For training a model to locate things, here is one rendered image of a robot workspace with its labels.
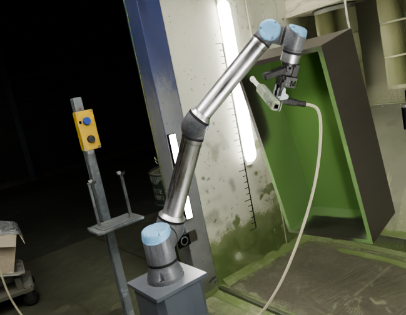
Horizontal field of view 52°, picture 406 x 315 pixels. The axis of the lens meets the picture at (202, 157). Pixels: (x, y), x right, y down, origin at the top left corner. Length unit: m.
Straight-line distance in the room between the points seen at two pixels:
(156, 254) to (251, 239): 1.51
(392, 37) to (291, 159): 1.15
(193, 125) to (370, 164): 1.15
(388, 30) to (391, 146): 0.94
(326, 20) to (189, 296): 2.47
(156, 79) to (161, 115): 0.25
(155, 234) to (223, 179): 1.25
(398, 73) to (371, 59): 0.58
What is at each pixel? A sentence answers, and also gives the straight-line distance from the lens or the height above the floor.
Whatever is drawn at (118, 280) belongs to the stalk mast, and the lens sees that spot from 3.08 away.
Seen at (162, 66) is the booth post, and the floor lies 1.74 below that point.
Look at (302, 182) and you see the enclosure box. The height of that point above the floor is 0.74.
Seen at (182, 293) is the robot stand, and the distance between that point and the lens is 2.12.
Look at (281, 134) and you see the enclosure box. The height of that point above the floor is 1.13.
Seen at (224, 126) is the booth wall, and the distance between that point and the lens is 3.20.
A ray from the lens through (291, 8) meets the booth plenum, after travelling 3.81.
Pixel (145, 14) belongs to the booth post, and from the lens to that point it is 2.94.
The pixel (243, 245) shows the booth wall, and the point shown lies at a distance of 3.41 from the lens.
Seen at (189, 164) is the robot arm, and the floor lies 1.18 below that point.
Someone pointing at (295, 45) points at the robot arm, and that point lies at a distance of 2.02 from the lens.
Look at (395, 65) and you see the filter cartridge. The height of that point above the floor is 1.42.
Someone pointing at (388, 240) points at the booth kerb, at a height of 0.13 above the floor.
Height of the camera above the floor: 1.56
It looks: 10 degrees down
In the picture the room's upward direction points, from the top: 11 degrees counter-clockwise
